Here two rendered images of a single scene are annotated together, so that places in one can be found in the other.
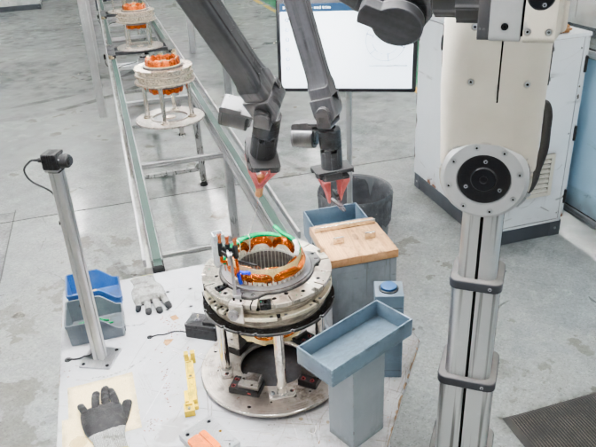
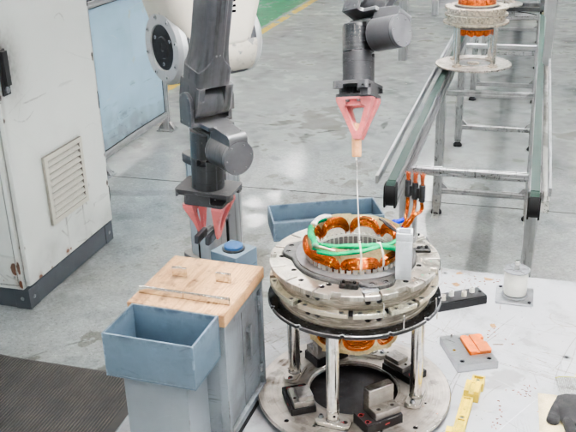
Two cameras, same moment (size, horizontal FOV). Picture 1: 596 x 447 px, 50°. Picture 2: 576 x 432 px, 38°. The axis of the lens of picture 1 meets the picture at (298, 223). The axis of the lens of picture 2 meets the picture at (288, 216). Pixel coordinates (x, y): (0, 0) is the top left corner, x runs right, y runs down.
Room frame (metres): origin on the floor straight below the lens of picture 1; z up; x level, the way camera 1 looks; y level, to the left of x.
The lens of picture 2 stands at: (2.61, 0.73, 1.78)
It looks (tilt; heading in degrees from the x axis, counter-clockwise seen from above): 23 degrees down; 212
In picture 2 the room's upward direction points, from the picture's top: 2 degrees counter-clockwise
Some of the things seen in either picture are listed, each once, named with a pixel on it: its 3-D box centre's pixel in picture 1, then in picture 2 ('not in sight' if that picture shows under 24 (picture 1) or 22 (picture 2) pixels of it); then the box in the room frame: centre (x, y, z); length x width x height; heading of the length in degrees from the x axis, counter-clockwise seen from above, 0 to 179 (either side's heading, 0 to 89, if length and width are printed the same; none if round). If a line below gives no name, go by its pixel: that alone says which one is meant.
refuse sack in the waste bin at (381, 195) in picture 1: (355, 219); not in sight; (2.97, -0.30, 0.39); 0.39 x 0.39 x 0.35
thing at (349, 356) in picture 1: (356, 383); (325, 267); (1.12, -0.11, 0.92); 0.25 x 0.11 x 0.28; 130
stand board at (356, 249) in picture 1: (352, 241); (198, 289); (1.54, -0.15, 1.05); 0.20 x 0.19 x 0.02; 13
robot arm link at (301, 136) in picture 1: (313, 125); (220, 129); (1.57, -0.05, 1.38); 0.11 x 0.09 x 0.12; 69
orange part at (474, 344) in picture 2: (204, 443); (475, 344); (1.08, 0.24, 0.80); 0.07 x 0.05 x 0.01; 41
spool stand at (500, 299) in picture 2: not in sight; (516, 279); (0.79, 0.24, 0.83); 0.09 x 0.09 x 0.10; 16
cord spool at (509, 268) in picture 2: not in sight; (515, 281); (0.79, 0.24, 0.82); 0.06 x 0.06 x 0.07
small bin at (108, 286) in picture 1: (94, 290); not in sight; (1.74, 0.66, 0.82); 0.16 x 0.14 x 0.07; 107
